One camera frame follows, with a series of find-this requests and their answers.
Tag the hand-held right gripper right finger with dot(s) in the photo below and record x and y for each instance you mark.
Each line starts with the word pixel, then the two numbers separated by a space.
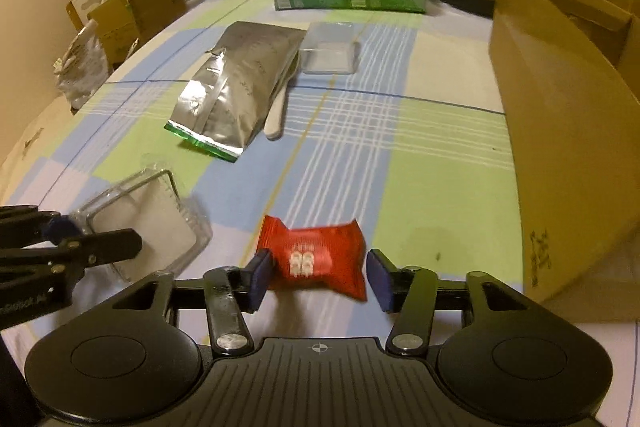
pixel 380 279

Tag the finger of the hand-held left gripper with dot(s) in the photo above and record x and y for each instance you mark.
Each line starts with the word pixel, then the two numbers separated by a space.
pixel 110 244
pixel 62 228

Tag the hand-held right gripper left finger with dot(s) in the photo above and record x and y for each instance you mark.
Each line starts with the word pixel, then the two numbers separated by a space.
pixel 260 277

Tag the clear plastic box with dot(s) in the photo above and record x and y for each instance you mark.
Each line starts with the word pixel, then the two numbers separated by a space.
pixel 155 217
pixel 327 49

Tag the red snack packet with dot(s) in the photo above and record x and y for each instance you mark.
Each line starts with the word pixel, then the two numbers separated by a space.
pixel 320 257

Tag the white plastic spoon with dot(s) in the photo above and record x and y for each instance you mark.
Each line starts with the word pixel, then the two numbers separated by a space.
pixel 276 117

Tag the silver foil pouch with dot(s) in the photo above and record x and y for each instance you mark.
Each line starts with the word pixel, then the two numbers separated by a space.
pixel 235 87

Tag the cream printed cloth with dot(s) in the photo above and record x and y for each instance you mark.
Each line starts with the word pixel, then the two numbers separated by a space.
pixel 30 137

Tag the white plastic bag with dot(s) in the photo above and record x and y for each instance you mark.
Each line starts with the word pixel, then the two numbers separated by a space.
pixel 82 72

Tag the small brown cardboard box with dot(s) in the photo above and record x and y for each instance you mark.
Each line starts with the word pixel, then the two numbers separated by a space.
pixel 115 27

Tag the tall brown cardboard box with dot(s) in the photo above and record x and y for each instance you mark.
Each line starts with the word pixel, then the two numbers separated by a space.
pixel 155 4

